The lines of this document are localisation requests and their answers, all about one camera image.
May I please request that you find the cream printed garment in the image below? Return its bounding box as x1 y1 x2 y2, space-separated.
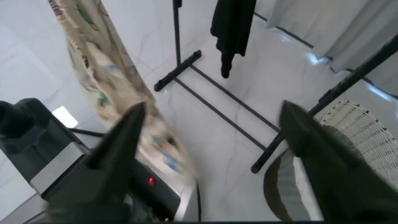
48 0 198 180

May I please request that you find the black clothes rack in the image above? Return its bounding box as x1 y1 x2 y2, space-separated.
154 0 398 174

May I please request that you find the white curtain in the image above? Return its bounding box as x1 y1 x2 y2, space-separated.
254 0 398 97

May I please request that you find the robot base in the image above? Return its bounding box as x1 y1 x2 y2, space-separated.
0 98 200 223

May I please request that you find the black t-shirt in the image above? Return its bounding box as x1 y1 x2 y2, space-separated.
210 0 257 79

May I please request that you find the white laundry basket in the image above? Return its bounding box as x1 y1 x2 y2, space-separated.
263 100 398 222

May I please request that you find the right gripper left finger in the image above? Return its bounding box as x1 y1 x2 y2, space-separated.
43 101 147 222

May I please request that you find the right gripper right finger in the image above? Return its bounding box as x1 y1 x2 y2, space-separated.
278 100 398 222

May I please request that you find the black cable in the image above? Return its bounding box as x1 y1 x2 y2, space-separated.
195 180 202 222

